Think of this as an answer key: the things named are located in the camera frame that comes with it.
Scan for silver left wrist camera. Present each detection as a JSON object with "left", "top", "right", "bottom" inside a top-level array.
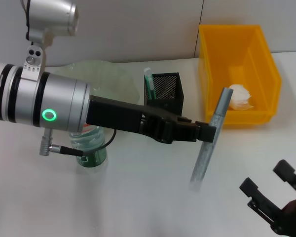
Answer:
[{"left": 23, "top": 0, "right": 79, "bottom": 82}]

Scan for clear green-label water bottle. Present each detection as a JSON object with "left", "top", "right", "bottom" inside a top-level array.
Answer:
[{"left": 69, "top": 124, "right": 107, "bottom": 169}]

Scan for translucent wavy glass fruit plate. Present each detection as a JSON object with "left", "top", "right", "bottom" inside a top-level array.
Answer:
[{"left": 53, "top": 60, "right": 141, "bottom": 106}]

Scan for white paper ball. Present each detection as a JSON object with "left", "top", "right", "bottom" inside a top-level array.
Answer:
[{"left": 227, "top": 83, "right": 255, "bottom": 111}]

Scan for yellow plastic bin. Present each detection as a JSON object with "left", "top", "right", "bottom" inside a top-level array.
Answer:
[{"left": 198, "top": 24, "right": 283, "bottom": 125}]

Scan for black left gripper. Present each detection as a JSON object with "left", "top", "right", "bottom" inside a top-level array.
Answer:
[{"left": 85, "top": 95, "right": 217, "bottom": 144}]

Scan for grey marker pen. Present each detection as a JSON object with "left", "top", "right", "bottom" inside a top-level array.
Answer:
[{"left": 188, "top": 86, "right": 234, "bottom": 193}]

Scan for green pen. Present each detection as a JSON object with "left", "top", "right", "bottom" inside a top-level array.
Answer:
[{"left": 143, "top": 68, "right": 155, "bottom": 101}]

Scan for black mesh pen holder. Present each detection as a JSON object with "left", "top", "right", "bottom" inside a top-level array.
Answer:
[{"left": 143, "top": 72, "right": 185, "bottom": 117}]

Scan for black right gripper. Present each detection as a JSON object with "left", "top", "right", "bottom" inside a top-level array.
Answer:
[{"left": 239, "top": 159, "right": 296, "bottom": 237}]

